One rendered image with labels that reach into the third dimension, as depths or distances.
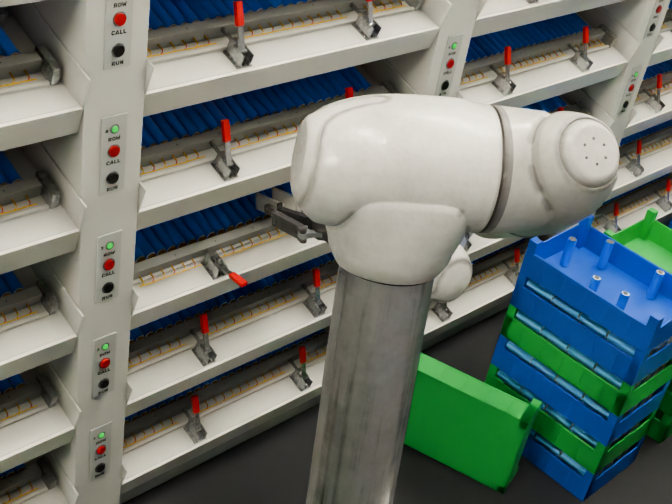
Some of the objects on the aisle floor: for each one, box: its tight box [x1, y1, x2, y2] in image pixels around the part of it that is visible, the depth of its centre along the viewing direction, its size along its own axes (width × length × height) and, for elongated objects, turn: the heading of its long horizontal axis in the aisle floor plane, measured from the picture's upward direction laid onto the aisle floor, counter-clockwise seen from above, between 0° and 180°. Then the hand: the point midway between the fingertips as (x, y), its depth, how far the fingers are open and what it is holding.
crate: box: [522, 436, 645, 502], centre depth 226 cm, size 30×20×8 cm
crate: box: [404, 353, 542, 494], centre depth 214 cm, size 8×30×20 cm, turn 47°
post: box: [8, 0, 150, 504], centre depth 145 cm, size 20×9×171 cm, turn 30°
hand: (277, 203), depth 183 cm, fingers open, 3 cm apart
